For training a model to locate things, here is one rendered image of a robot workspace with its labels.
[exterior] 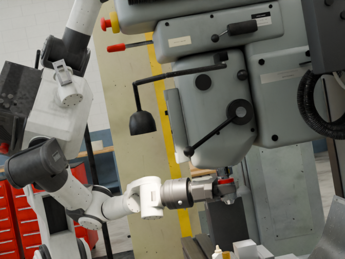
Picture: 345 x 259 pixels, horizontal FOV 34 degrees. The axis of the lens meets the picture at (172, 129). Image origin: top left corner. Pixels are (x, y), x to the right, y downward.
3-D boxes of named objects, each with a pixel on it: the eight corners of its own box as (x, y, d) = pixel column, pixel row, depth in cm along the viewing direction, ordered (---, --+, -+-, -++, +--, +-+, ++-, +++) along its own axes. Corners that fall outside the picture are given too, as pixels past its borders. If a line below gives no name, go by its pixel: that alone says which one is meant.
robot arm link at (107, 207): (135, 221, 174) (100, 231, 188) (143, 192, 180) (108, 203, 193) (109, 207, 169) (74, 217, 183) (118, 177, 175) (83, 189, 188)
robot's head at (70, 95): (59, 112, 171) (63, 95, 164) (50, 86, 175) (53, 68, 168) (80, 109, 174) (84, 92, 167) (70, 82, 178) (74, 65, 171)
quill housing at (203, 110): (197, 174, 151) (175, 56, 149) (187, 167, 171) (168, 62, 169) (266, 161, 152) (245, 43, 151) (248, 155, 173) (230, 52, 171)
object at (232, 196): (240, 198, 161) (237, 180, 161) (226, 201, 159) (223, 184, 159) (231, 196, 165) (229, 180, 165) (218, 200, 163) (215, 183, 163)
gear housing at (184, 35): (163, 57, 147) (156, 19, 146) (156, 65, 171) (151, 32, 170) (287, 36, 150) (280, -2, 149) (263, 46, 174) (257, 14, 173)
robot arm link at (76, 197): (76, 230, 188) (37, 198, 172) (88, 196, 194) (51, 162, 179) (105, 230, 182) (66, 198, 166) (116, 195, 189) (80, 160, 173)
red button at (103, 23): (101, 31, 155) (98, 16, 155) (101, 33, 159) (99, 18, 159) (113, 29, 155) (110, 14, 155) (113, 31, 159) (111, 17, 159)
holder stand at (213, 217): (216, 255, 194) (206, 199, 193) (210, 240, 216) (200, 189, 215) (251, 248, 194) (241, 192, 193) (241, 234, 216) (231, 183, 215)
